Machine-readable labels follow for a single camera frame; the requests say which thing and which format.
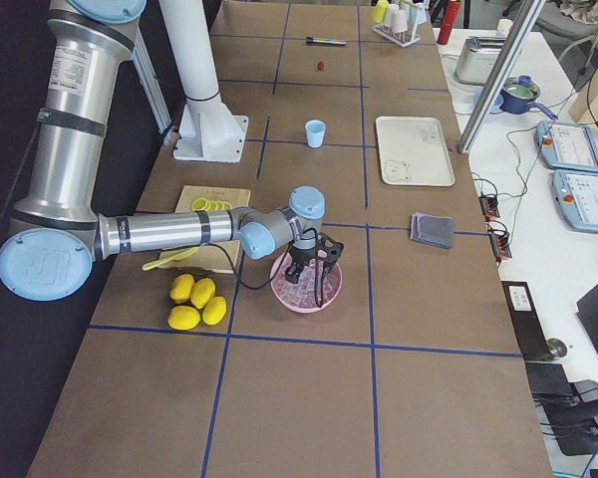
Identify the red bottle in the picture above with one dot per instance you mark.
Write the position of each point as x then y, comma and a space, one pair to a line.
451, 9

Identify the whole yellow lemon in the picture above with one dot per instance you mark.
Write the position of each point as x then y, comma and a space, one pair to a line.
183, 318

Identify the teach pendant far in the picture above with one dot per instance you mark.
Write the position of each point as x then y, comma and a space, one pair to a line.
567, 145

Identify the pink bowl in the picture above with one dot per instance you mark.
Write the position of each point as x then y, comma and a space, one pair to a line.
306, 286

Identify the aluminium frame post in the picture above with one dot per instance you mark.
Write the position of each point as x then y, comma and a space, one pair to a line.
525, 19

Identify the teach pendant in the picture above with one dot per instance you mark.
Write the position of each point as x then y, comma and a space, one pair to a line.
567, 145
576, 193

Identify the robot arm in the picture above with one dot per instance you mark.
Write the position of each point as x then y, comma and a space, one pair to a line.
55, 236

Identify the white wire cup rack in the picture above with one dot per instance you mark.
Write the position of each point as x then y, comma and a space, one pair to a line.
417, 15

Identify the yellow cup on rack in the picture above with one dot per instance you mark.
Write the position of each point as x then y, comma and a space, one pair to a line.
380, 11

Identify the pink cup on rack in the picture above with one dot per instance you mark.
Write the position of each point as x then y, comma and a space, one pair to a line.
397, 21

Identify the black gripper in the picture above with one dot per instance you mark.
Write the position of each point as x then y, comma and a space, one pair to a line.
300, 258

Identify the lemon slice front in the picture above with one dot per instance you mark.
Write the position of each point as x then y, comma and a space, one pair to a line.
198, 204

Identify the light blue plastic cup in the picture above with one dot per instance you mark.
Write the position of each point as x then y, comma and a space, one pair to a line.
315, 132

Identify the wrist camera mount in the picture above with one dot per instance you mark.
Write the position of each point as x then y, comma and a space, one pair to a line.
328, 252

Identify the yellow plastic knife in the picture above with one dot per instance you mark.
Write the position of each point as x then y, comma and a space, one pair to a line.
172, 258

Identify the teach pendant near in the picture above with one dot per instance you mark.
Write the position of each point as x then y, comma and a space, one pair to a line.
576, 193

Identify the blue saucepan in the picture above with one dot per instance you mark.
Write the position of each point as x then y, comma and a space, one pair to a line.
520, 95

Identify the folded grey cloth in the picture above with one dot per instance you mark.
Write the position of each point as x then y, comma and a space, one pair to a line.
432, 230

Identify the steel muddler black tip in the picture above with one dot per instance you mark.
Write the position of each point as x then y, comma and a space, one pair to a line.
329, 42

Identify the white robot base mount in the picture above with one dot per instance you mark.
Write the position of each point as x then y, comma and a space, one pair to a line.
208, 130

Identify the cream bear serving tray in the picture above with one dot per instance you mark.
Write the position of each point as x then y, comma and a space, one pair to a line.
413, 152

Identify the wooden cutting board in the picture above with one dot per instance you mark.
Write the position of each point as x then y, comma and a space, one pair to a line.
209, 199

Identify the white toaster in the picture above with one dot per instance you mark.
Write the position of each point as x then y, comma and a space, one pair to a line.
476, 59

